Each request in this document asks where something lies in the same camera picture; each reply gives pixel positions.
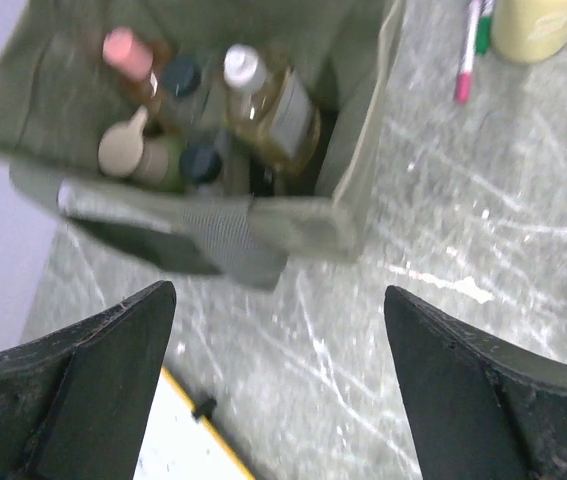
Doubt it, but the green lotion bottle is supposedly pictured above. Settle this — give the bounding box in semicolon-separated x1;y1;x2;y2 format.
97;106;186;194

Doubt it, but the red and white marker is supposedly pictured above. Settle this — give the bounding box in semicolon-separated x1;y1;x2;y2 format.
454;0;482;104

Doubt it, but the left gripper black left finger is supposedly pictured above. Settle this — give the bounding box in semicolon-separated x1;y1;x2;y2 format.
0;281;176;479

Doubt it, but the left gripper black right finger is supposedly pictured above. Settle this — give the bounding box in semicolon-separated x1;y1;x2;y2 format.
384;286;567;479

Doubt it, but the olive green canvas bag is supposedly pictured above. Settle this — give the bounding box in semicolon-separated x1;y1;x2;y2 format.
0;1;405;290

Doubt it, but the yellow-framed small whiteboard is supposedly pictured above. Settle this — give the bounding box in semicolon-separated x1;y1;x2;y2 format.
134;368;254;480

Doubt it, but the clear square bottle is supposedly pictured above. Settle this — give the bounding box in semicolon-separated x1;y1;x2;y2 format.
179;142;228;197

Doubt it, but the clear perfume bottle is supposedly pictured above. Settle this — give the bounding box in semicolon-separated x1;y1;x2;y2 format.
161;54;211;132

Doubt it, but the orange bottle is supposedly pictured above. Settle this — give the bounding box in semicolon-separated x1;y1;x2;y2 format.
101;27;175;125

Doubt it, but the amber liquid bottle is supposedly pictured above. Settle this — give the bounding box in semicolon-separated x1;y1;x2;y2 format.
223;44;321;176

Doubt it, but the green marker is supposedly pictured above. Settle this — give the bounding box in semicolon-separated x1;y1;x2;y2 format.
475;0;495;55

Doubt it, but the yellow-green pump bottle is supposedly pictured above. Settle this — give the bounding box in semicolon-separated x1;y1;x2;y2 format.
490;0;567;64

